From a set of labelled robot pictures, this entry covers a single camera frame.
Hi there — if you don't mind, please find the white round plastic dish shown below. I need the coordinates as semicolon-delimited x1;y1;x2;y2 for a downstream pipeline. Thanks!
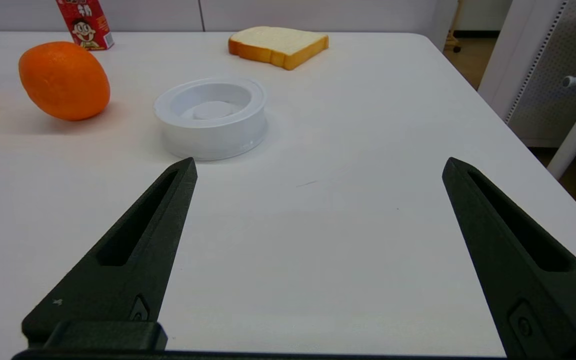
153;76;269;162

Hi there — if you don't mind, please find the orange fruit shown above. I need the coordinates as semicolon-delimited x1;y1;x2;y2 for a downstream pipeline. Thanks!
18;41;111;122

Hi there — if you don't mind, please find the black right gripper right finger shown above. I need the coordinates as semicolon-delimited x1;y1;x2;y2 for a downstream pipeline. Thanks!
442;157;576;360

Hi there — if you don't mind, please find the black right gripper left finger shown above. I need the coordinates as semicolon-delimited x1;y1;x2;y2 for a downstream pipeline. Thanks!
22;157;198;351

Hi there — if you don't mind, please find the red milk carton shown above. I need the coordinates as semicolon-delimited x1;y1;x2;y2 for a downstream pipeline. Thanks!
55;0;115;51

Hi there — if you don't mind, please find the slice of toast bread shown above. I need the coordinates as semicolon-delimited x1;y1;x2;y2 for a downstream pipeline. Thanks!
228;26;330;71

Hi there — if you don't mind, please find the white perforated panel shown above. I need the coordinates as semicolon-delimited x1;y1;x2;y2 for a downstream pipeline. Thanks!
477;0;576;149

